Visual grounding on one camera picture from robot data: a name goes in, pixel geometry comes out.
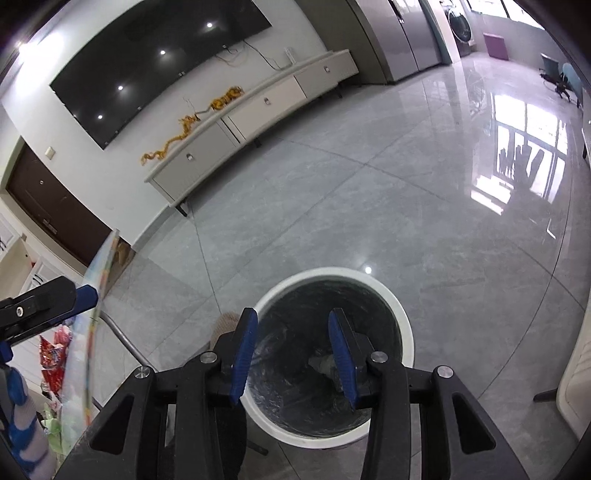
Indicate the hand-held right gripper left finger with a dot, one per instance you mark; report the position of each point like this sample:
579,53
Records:
244,355

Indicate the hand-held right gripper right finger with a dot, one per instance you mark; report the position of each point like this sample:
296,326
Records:
344,360

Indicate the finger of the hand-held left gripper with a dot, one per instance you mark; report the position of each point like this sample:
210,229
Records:
85,296
4,354

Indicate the white round trash bin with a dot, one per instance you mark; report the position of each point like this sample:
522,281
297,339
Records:
402,323

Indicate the person's left hand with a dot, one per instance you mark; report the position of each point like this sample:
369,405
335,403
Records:
23,429

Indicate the crumpled grey wrapper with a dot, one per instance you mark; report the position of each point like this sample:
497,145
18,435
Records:
323,364

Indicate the red snack wrapper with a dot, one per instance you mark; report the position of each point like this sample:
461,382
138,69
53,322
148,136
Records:
51,381
51,353

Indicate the black bin liner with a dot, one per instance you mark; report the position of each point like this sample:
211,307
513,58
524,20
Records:
295,323

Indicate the metal table leg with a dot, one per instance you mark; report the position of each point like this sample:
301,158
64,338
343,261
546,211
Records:
130,344

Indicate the green snack wrapper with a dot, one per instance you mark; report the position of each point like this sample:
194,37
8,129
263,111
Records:
51,424

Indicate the dark brown door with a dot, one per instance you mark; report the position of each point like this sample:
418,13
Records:
51,203

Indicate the long golden dragon ornament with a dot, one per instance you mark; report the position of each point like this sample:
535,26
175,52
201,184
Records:
166,145

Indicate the short golden dragon ornament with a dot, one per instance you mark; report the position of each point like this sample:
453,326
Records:
226,99

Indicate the white television cabinet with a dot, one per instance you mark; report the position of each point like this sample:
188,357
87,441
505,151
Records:
258,110

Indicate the large black television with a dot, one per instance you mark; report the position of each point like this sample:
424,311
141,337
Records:
152,60

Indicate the white power strip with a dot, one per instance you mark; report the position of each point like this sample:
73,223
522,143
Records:
290,56

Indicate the grey refrigerator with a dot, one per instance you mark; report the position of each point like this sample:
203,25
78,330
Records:
401,37

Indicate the purple stool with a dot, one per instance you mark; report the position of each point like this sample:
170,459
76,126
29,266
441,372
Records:
495,46

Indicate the washing machine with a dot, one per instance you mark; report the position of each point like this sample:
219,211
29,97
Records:
459,23

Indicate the grey swivel chair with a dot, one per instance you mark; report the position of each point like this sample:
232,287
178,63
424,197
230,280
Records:
551,64

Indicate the balcony window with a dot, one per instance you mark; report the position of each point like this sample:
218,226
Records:
503,7

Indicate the white wall cabinet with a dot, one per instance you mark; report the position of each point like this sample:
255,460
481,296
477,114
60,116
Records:
18,258

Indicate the white light switch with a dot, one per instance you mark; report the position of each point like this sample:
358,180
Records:
50,153

